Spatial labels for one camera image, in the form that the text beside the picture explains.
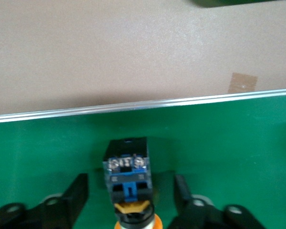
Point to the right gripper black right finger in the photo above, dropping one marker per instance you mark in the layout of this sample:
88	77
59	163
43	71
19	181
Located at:
188	212

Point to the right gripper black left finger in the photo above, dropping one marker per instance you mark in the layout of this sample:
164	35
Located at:
74	202

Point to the yellow push button switch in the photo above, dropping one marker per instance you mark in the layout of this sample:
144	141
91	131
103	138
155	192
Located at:
126	167

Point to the green conveyor belt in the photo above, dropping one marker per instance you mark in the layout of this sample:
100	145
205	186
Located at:
228	143

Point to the brown tape piece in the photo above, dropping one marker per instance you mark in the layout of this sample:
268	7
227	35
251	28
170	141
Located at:
243	82

